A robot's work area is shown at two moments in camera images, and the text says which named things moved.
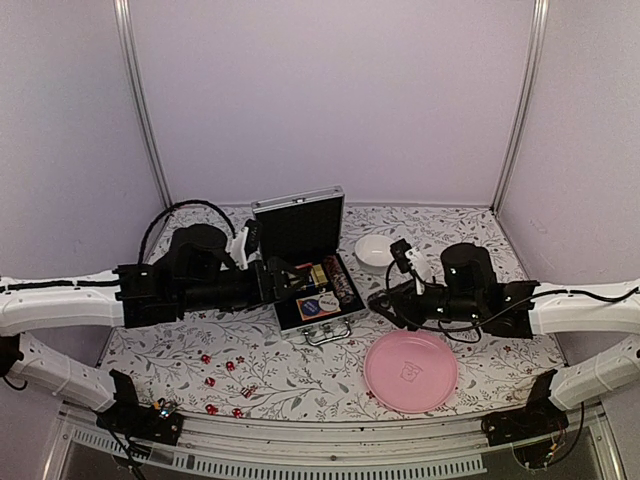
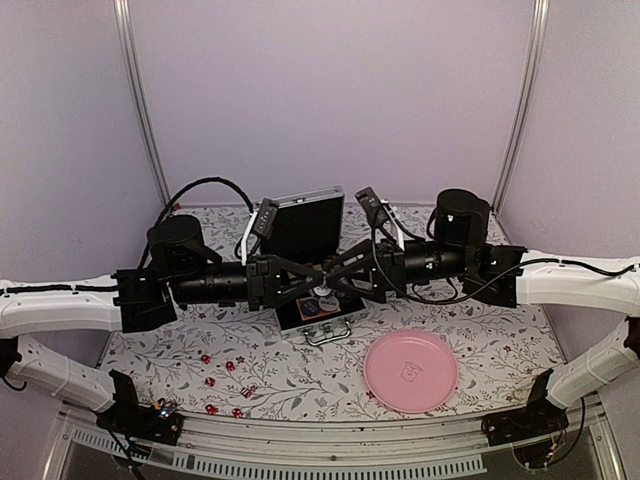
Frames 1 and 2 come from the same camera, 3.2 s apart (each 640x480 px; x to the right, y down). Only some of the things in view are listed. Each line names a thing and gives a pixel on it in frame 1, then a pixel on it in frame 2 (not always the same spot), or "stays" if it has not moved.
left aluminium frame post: x=136 y=98 stays
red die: x=211 y=410 stays
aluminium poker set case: x=305 y=233 stays
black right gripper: x=403 y=297 -> x=387 y=270
